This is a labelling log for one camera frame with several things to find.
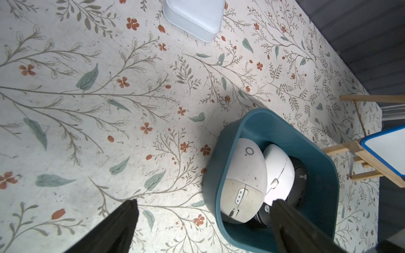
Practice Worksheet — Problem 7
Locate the beige white mouse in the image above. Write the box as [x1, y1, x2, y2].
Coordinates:
[220, 138, 267, 224]

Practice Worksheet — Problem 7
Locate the black mouse with logo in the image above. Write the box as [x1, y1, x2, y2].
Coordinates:
[254, 157, 309, 228]

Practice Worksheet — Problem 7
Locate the wooden easel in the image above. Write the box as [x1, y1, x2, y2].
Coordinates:
[322, 95, 405, 188]

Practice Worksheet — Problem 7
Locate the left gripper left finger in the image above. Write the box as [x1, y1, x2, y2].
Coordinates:
[67, 199, 139, 253]

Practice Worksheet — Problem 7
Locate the floral table mat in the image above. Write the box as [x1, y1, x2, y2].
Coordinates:
[1, 1, 382, 253]

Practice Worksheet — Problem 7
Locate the teal storage box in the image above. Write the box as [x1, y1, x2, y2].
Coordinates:
[202, 109, 339, 253]

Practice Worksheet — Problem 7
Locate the blue framed whiteboard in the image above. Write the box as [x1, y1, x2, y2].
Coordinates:
[360, 124, 405, 177]

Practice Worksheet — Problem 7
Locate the glossy white mouse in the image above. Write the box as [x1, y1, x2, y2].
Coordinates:
[263, 144, 295, 206]

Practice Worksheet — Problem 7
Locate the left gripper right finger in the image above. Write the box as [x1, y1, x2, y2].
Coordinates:
[271, 199, 345, 253]

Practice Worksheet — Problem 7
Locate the light blue case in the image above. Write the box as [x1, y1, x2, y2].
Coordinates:
[162, 0, 226, 42]

